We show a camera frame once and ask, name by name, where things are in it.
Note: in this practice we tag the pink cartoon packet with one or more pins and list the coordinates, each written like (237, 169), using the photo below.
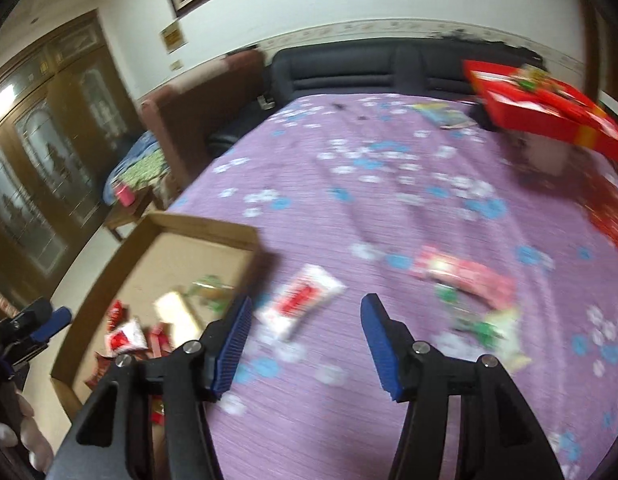
(464, 275)

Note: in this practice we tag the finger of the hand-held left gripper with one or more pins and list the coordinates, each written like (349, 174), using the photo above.
(54, 322)
(36, 312)

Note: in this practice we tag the purple floral tablecloth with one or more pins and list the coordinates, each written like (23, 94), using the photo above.
(389, 200)

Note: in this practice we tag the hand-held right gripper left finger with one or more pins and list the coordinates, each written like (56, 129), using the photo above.
(234, 345)

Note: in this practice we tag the brown cardboard box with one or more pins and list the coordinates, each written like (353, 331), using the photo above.
(154, 260)

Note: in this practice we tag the cream cheese biscuit packet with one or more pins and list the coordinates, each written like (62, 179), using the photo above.
(176, 312)

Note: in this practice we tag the clear green packet yellow filling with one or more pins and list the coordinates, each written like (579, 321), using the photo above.
(211, 290)

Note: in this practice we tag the black sofa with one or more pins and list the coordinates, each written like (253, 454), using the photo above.
(364, 67)

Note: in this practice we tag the red gift box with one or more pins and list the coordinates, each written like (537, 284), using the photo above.
(539, 115)

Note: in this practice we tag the wooden stool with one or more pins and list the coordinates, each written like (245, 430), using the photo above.
(131, 217)

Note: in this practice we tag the wooden glass door cabinet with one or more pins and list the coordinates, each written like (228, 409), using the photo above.
(44, 150)

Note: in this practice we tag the large dark red foil pouch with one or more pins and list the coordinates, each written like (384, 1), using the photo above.
(158, 410)

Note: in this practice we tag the blue green patterned cloth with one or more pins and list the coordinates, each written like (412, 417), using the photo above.
(139, 165)

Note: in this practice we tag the colourful flat packet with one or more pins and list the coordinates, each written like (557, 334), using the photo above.
(444, 115)

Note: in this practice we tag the red plastic bag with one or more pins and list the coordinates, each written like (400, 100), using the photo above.
(611, 215)

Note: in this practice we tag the brown armchair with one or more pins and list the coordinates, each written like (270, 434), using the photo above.
(204, 110)

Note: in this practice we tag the white green packet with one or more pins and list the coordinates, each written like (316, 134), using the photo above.
(511, 340)

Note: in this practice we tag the yellow wall plaque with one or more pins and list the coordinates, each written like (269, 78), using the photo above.
(173, 36)

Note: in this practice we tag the red can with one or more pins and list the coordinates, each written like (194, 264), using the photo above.
(124, 194)

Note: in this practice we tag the small wall plate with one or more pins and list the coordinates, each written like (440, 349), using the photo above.
(176, 65)

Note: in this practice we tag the large white red packet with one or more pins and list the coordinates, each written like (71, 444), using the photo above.
(125, 336)

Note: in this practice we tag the small dark red foil pouch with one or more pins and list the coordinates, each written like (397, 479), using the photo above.
(101, 372)

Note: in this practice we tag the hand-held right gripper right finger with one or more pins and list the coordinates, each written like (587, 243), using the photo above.
(381, 350)

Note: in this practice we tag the person's left hand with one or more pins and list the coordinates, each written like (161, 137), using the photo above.
(36, 452)

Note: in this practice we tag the small white red packet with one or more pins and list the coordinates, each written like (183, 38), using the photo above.
(299, 300)

